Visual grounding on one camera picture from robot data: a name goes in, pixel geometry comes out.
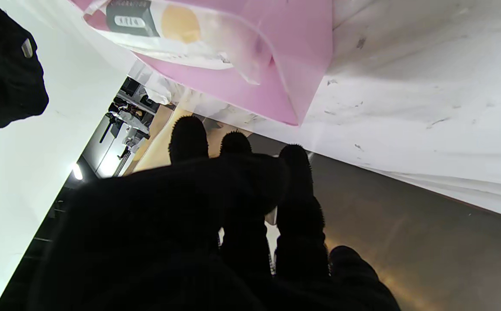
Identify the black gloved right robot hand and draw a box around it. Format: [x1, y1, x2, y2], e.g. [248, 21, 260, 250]
[0, 0, 49, 135]

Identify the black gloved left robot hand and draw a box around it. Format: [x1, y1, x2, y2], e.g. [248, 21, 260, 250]
[26, 116, 402, 311]

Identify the grey background machine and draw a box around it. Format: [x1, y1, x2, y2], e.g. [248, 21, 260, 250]
[99, 78, 160, 178]

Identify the clear tissue pack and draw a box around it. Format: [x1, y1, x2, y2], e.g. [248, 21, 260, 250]
[82, 0, 273, 85]

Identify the brown leather sofa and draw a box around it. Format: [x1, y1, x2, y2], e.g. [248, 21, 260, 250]
[250, 134, 501, 311]

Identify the pink tissue box cover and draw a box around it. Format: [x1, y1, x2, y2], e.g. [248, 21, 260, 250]
[71, 0, 334, 127]

